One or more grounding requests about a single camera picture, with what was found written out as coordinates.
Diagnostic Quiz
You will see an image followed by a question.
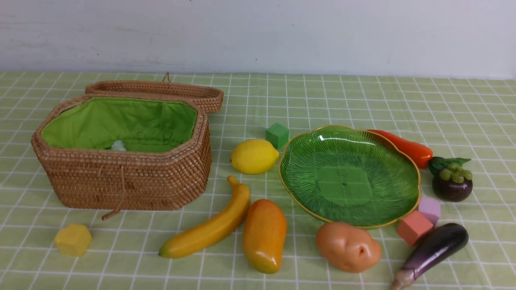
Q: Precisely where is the yellow lemon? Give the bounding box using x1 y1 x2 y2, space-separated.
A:
230 139 279 174

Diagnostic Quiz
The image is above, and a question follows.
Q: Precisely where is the yellow banana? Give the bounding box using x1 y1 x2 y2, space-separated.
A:
159 176 251 259

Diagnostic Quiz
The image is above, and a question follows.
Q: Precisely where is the orange yellow mango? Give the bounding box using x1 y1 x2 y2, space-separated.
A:
243 199 287 275

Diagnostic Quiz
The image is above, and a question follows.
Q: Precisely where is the brown potato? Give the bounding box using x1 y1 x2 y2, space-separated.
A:
316 222 382 273

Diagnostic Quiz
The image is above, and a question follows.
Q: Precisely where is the purple mangosteen with green leaves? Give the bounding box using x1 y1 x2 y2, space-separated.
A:
428 156 473 202

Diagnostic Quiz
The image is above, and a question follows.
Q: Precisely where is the purple eggplant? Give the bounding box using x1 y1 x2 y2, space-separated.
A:
390 223 469 290

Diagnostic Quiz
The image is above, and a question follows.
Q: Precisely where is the green foam cube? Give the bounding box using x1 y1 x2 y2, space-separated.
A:
265 122 289 150

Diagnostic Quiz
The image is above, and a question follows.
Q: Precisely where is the woven wicker basket lid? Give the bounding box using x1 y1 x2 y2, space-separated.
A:
85 72 224 113

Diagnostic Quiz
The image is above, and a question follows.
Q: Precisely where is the green glass leaf plate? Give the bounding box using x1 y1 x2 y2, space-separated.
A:
279 125 422 229

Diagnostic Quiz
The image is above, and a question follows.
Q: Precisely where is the green checkered tablecloth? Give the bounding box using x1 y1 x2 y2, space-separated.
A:
0 72 516 290

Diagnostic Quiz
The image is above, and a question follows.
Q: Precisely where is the woven wicker basket green lining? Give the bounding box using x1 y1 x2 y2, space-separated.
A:
31 94 212 211

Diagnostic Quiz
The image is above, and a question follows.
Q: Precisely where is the orange red carrot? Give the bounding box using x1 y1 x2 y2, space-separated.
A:
368 130 433 169

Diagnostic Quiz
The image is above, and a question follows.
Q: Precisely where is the salmon orange foam block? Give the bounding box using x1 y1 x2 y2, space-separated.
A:
397 211 434 246

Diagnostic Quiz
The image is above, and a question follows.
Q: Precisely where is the pink purple foam block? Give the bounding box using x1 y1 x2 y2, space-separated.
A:
418 196 441 226

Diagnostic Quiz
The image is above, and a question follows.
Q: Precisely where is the yellow foam block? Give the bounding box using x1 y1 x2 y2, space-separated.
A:
54 224 93 257

